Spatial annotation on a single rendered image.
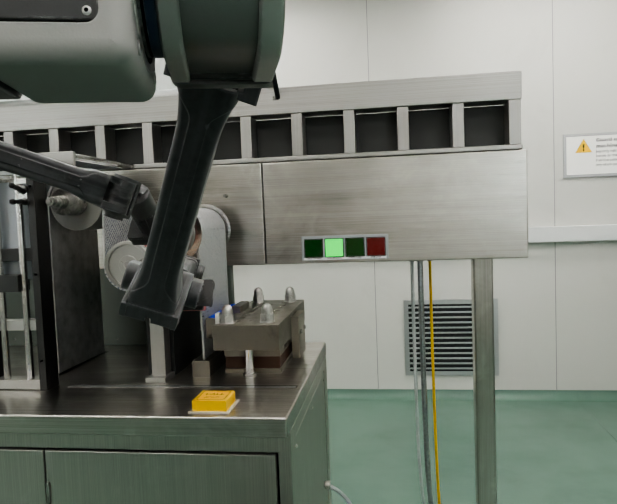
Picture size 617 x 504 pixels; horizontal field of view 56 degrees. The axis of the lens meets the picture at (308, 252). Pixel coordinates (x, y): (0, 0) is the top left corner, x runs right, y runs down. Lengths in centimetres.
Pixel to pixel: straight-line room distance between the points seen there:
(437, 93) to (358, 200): 37
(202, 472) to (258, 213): 78
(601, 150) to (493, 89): 254
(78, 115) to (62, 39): 158
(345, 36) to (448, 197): 264
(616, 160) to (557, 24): 95
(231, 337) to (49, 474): 47
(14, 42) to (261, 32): 15
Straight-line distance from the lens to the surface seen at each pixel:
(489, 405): 196
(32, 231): 147
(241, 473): 124
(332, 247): 169
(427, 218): 169
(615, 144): 426
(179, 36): 41
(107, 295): 192
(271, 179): 172
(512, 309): 414
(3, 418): 138
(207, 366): 146
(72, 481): 139
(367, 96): 172
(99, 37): 38
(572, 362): 430
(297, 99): 174
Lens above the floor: 128
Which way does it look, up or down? 4 degrees down
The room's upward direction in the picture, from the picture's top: 2 degrees counter-clockwise
